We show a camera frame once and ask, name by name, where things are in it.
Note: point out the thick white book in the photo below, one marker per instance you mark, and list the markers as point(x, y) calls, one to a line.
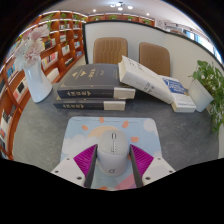
point(143, 78)

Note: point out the white ceramic vase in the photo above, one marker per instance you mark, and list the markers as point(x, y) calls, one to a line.
point(38, 85)

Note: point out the thick dark hardcover book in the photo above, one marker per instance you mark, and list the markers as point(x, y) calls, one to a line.
point(83, 105)
point(90, 76)

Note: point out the white computer mouse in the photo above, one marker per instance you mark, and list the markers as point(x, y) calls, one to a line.
point(112, 155)

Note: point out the blue and white book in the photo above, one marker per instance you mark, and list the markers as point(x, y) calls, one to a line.
point(181, 98)

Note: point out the green potted plant white pot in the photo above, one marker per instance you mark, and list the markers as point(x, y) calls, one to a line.
point(208, 83)

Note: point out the orange wooden bookshelf unit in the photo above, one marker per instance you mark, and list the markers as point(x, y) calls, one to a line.
point(63, 43)

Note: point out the pastel cloud print mouse pad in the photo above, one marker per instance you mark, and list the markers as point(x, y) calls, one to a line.
point(80, 133)

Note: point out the ceiling lights cluster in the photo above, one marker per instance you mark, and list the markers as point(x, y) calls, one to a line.
point(120, 6)

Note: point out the large glass window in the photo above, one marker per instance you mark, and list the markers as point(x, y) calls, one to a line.
point(203, 43)

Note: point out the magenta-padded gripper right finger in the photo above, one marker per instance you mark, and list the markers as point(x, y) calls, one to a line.
point(158, 170)

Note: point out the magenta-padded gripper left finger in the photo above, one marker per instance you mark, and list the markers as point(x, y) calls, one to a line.
point(68, 170)

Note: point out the tan upholstered chair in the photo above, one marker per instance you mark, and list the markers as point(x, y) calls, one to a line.
point(110, 50)
point(155, 58)

